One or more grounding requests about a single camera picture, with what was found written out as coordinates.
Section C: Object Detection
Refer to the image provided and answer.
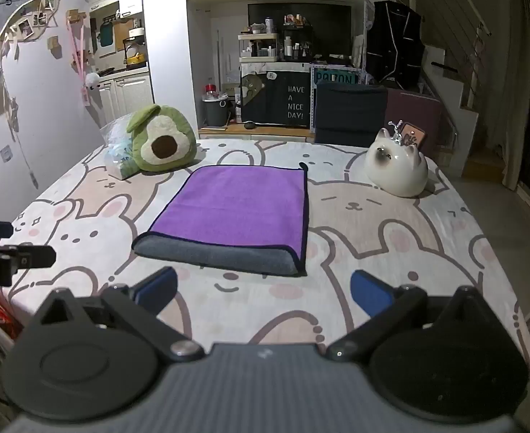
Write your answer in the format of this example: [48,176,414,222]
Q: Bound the white kitchen cabinet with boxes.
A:
[94,70,154,129]

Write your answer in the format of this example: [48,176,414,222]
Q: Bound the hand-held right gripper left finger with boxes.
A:
[34,266,205,362]

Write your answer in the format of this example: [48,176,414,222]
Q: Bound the pink lanyard with pompom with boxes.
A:
[65,8,102,107]

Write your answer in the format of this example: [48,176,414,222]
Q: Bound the grey trash bin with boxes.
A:
[203,85,232,127]

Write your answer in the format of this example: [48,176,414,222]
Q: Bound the teal sign board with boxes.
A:
[314,69,361,86]

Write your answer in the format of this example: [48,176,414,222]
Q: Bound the bunny print tablecloth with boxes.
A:
[8,137,530,362]

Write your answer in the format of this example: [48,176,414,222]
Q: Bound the white storage rack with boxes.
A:
[238,32,279,64]

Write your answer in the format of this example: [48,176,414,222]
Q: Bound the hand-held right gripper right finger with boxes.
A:
[326,270,506,362]

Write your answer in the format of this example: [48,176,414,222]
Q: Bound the purple and grey towel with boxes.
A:
[132,165,309,277]

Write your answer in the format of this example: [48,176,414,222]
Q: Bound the dark blue chair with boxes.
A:
[314,82,388,147]

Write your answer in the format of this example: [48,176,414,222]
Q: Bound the small orange picture frame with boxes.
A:
[401,122,427,149]

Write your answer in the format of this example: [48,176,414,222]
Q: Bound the staircase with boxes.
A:
[421,0,525,181]

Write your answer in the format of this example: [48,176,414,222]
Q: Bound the avocado plush pillow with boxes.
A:
[126,104,198,172]

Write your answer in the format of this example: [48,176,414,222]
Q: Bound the black jacket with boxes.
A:
[366,0,425,88]

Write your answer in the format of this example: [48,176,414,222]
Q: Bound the clear plastic bag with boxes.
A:
[100,115,143,179]

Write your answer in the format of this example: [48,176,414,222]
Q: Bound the white cat ceramic figure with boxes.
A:
[365,120,429,198]

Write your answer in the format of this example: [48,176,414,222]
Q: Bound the black printed cabinet curtain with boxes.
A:
[240,70,311,128]

